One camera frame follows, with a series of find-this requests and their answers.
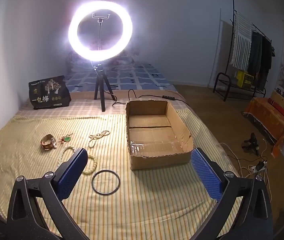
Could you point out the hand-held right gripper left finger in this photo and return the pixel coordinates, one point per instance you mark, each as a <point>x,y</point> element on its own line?
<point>72,172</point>

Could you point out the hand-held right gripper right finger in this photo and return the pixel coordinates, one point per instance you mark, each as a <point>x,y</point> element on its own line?
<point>205,175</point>

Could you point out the cardboard box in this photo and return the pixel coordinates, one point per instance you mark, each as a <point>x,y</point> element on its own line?
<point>154,140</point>

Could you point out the white power strip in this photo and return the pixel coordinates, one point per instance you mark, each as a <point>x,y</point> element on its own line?
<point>254,168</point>

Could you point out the small black floor tripod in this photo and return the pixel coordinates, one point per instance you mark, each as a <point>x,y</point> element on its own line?
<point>251,142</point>

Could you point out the yellow striped blanket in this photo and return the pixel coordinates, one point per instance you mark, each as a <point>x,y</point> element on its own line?
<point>137,200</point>

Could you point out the black snack bag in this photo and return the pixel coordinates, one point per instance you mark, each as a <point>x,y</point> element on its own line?
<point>48,92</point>

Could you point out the orange cloth covered box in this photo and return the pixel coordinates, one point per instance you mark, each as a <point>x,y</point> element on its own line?
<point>266,116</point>

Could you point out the black clothes rack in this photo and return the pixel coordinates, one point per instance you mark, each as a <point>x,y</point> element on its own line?
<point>222,82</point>

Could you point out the black tripod stand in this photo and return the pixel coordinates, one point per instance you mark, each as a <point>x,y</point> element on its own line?
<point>99,80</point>

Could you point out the yellow crate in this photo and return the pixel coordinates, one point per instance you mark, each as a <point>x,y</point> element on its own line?
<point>244,78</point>

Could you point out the tan flat box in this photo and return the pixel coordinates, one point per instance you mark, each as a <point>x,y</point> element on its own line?
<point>283,102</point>

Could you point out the blue checked quilt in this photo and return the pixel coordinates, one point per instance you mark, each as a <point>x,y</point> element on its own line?
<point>132,76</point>

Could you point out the dark hanging garment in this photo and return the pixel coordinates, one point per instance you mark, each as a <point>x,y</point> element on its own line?
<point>265,60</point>
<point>255,52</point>

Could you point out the white striped towel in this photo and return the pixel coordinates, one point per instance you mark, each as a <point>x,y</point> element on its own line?
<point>241,42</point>

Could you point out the phone clamp mount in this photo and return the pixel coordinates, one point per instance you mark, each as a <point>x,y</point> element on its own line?
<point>101,17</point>

